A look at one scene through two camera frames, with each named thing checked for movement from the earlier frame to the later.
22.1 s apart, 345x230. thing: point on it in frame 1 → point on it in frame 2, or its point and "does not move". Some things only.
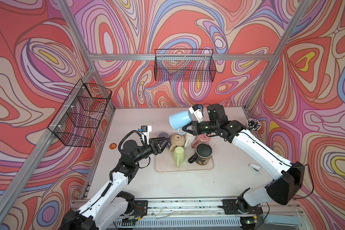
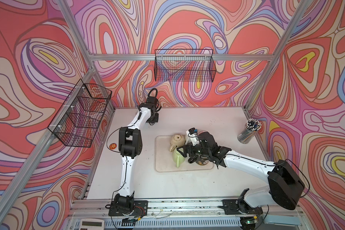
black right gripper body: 204,127 → 198,150
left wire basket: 76,122 does not move
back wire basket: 184,65 does not move
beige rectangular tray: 165,162 does not move
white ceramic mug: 189,138 does not move
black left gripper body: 150,146 → 154,118
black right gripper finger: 188,128 → 186,149
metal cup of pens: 253,125 does not move
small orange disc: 112,146 does not move
